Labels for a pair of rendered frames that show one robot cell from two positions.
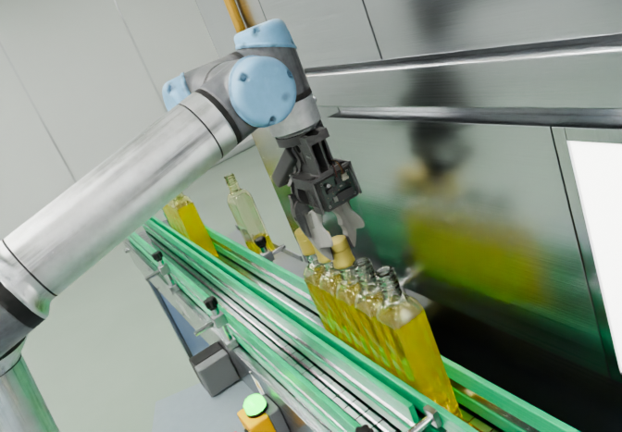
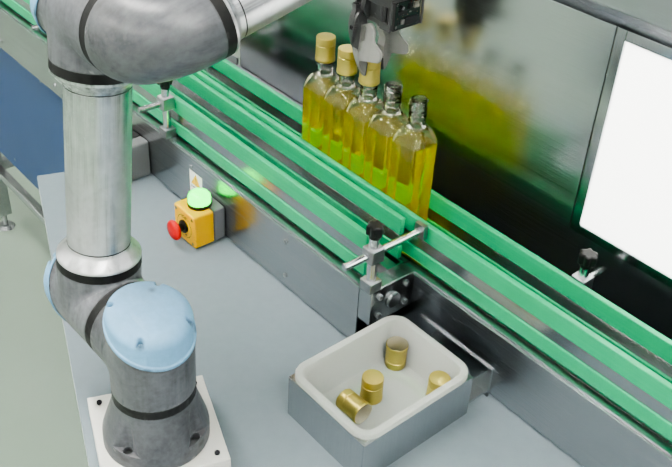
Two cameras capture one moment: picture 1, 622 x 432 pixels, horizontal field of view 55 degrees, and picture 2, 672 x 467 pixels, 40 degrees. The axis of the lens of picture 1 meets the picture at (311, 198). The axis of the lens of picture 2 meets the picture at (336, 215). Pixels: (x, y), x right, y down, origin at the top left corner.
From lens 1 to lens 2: 0.68 m
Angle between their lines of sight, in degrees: 23
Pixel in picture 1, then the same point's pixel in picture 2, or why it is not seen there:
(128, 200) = not seen: outside the picture
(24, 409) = (128, 127)
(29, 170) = not seen: outside the picture
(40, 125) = not seen: outside the picture
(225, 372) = (139, 162)
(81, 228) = not seen: outside the picture
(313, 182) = (393, 1)
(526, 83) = not seen: outside the picture
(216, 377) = not seen: hidden behind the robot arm
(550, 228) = (577, 102)
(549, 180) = (595, 65)
